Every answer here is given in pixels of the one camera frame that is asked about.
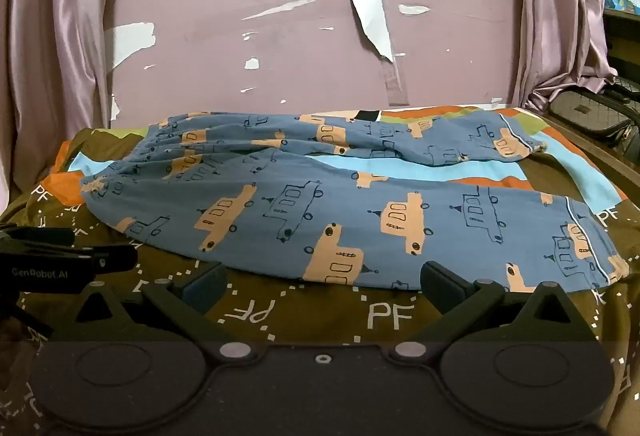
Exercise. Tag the brown patterned handbag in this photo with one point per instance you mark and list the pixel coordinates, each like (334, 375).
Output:
(590, 113)

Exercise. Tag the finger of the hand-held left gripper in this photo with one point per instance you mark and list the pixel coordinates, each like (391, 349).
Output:
(117, 258)
(35, 236)

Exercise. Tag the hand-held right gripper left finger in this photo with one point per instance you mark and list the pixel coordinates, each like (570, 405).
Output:
(202, 290)

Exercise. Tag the pink satin curtain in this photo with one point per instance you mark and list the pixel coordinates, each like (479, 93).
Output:
(560, 11)
(55, 31)

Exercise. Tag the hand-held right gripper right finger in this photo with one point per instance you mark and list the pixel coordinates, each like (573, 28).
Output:
(436, 287)

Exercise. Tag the blue car-print pants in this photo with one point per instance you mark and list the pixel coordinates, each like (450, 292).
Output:
(310, 211)

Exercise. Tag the dark wooden cabinet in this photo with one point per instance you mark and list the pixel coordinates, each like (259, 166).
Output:
(625, 41)

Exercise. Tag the colourful printed bed sheet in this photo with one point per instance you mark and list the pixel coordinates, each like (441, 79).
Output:
(320, 313)

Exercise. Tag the blue tissue box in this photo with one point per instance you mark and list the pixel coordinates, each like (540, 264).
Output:
(620, 2)

